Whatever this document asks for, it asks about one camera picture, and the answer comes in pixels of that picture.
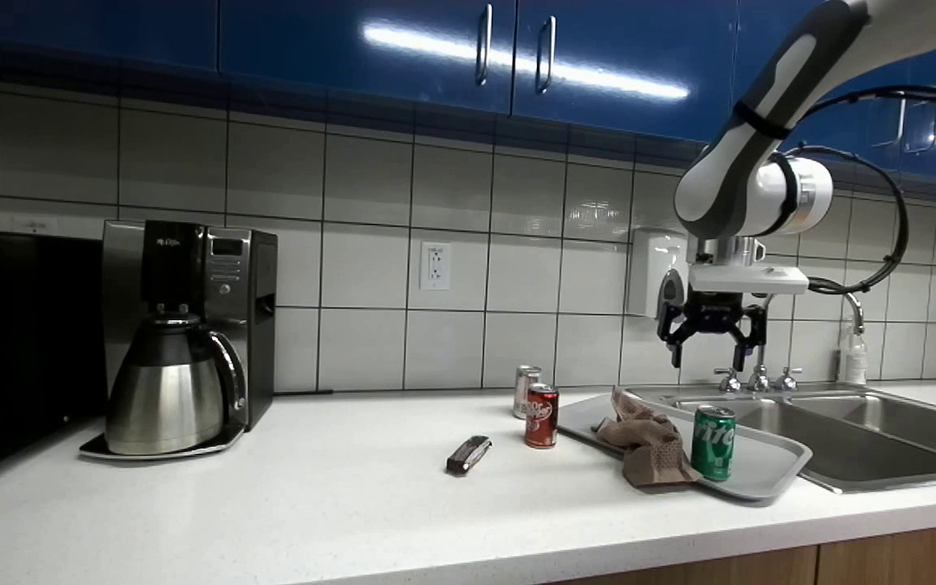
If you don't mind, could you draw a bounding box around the stainless steel double sink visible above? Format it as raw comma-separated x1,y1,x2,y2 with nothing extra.
691,387,936,499

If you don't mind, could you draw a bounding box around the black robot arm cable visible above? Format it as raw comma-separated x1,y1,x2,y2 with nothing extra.
780,80,936,304

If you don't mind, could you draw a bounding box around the white wall soap dispenser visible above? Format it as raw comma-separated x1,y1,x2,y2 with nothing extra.
628,229,691,324

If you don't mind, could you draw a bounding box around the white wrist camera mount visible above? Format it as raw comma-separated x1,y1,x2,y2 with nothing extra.
688,259,814,300

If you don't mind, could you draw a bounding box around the blue glossy upper cabinet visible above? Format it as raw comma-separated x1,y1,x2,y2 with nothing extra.
0,0,936,193

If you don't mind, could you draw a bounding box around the black microwave oven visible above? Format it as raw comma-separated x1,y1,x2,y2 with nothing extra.
0,224,112,482

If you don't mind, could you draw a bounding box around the chrome gooseneck faucet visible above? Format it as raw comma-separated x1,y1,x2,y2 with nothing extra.
751,276,869,393

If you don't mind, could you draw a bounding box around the red soda can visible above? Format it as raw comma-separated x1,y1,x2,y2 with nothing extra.
523,380,561,452

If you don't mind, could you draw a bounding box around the green soda can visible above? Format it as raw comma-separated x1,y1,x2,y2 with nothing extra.
688,402,741,484

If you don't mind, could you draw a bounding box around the wooden lower cabinet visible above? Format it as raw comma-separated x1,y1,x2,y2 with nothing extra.
553,521,936,585

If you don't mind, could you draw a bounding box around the beige waffle cloth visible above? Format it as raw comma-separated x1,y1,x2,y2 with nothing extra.
594,387,699,492

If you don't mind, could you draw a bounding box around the grey plastic tray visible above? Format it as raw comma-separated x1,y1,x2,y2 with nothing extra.
557,390,817,506

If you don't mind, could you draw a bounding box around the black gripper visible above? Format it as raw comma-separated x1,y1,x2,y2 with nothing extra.
655,289,769,373

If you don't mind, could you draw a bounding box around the silver soda can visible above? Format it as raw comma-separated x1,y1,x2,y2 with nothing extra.
509,361,546,423

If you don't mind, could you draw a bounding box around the white soap bottle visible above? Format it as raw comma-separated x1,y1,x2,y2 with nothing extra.
833,322,870,390

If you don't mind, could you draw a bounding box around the black steel coffee maker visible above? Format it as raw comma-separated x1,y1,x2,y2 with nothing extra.
79,217,280,464

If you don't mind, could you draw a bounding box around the steel coffee carafe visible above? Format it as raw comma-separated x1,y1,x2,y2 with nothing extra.
105,315,247,454

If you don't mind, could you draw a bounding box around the white wall outlet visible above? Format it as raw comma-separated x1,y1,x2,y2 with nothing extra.
418,236,456,294

